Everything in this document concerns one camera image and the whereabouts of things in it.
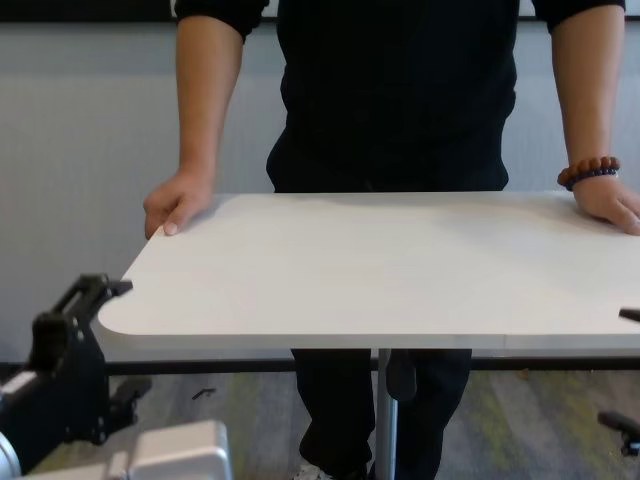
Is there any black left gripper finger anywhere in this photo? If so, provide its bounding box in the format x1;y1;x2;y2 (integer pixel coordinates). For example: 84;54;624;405
52;273;134;321
107;375;154;431

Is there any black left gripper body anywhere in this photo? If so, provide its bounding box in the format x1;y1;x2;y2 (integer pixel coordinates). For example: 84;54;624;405
32;310;109;446

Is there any white table top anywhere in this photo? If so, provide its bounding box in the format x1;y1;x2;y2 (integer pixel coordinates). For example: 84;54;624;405
98;191;640;351

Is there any person's left forearm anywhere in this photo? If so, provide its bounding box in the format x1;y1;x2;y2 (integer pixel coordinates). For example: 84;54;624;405
547;9;626;171

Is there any person's right forearm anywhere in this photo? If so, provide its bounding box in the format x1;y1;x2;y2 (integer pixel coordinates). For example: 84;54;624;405
174;12;245;179

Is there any person's left hand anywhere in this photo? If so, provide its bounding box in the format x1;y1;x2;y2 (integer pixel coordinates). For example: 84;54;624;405
571;177;640;236

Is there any person's right hand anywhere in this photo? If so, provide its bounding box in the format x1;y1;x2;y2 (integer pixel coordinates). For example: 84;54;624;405
143;169;219;240

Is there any person in black clothes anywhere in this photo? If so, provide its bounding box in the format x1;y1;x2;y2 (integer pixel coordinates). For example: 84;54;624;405
266;134;509;480

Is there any silver table column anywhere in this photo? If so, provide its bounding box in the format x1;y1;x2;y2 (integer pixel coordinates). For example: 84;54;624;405
375;348;401;480

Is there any black shirt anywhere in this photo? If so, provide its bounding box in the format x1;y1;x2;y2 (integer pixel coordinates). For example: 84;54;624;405
174;0;626;176

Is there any black wall baseboard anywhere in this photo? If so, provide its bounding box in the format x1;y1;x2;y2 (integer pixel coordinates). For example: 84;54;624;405
102;357;640;377

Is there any blue bead bracelet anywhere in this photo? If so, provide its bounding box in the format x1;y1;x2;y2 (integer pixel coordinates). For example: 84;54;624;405
564;167;621;192

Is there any brown wooden bead bracelet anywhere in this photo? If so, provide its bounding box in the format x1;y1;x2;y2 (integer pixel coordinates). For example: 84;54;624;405
557;156;621;186

